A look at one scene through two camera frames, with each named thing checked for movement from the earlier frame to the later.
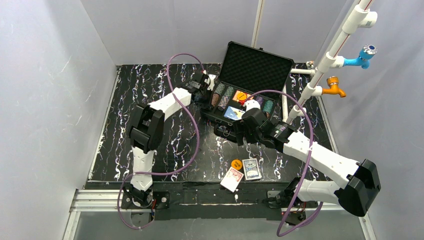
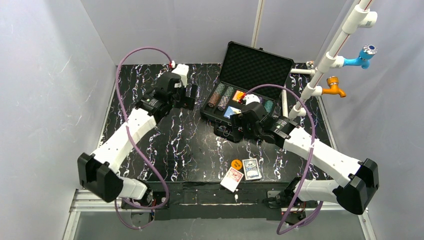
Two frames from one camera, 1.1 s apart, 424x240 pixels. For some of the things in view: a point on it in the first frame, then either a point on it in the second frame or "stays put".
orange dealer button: [236, 164] stays put
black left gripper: [201, 96] → [187, 98]
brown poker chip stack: [215, 98] stays put
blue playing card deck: [251, 169] stays put
